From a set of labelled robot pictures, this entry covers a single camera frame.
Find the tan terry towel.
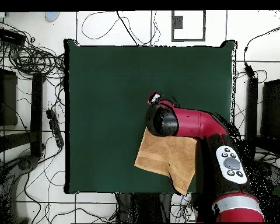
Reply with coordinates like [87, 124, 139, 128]
[134, 127, 200, 196]

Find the dark green table cloth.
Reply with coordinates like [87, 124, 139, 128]
[63, 38, 238, 196]

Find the black power strip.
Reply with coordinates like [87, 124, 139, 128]
[45, 108, 65, 149]

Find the light blue round object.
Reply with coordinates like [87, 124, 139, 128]
[44, 11, 61, 23]

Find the grey stand base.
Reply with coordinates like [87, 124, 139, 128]
[254, 159, 280, 222]
[0, 154, 41, 223]

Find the black rectangular box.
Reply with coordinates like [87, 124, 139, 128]
[0, 27, 27, 47]

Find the thick black cable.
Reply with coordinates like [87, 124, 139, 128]
[115, 10, 140, 47]

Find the grey floor hatch frame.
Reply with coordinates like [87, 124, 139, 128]
[171, 10, 207, 43]

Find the black metal frame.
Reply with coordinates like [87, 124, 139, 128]
[244, 59, 280, 164]
[0, 52, 46, 164]

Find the black cable with adapter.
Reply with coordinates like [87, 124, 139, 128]
[243, 23, 280, 79]

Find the thin black looped cable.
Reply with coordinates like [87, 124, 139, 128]
[81, 10, 162, 47]

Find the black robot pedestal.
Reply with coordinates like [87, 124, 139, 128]
[115, 192, 173, 223]

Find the tangled black cable bundle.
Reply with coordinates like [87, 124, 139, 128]
[4, 39, 66, 80]

